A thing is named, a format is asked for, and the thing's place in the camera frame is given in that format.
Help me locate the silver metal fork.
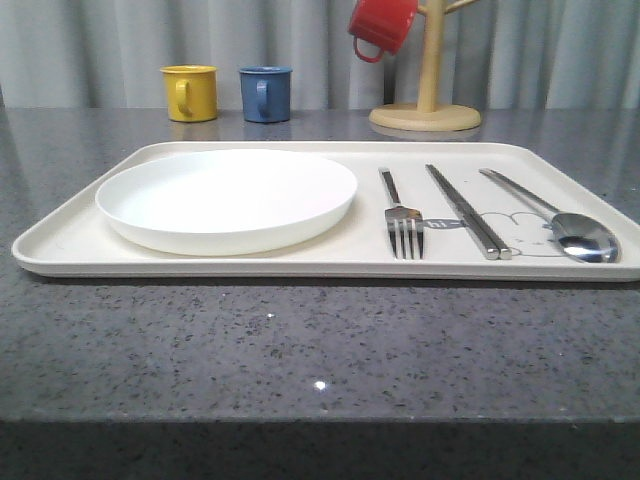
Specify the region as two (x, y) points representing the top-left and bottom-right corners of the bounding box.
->
(379, 167), (425, 260)

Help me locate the white round plate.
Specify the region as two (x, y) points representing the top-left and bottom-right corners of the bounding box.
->
(95, 149), (358, 256)

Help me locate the silver metal chopstick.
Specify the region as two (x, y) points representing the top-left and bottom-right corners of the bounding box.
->
(425, 164), (501, 260)
(428, 163), (514, 261)

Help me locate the silver metal spoon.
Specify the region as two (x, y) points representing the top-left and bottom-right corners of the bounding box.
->
(479, 168), (621, 263)

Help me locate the cream rabbit serving tray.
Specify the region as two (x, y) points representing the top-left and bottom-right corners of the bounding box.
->
(12, 141), (639, 282)

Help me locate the blue enamel mug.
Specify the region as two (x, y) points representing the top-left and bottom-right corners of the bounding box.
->
(239, 66), (293, 123)

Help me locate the wooden mug tree stand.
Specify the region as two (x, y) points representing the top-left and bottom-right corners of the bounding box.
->
(369, 1), (481, 132)

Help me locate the yellow enamel mug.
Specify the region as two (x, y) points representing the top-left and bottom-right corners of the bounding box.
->
(160, 65), (218, 123)

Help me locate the red enamel mug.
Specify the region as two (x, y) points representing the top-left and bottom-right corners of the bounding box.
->
(348, 0), (419, 63)

